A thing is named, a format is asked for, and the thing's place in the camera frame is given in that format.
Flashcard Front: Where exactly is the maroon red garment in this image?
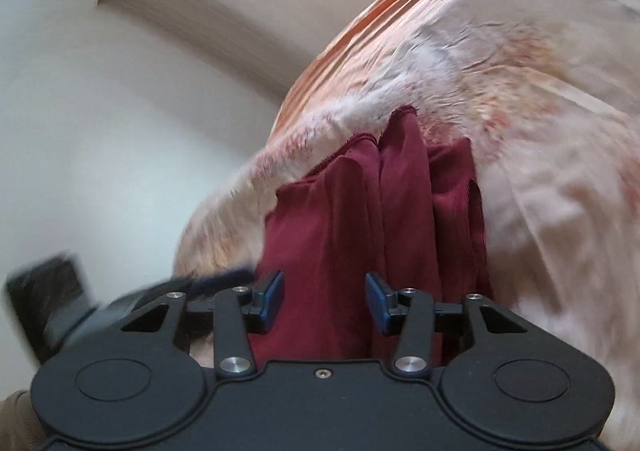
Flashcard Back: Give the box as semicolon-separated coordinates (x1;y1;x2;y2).
250;106;491;363

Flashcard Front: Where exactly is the person's left hand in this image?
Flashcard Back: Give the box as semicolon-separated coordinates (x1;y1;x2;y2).
0;390;47;451

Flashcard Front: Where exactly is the floral beige bedspread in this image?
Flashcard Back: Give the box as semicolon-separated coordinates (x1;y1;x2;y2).
174;0;639;450

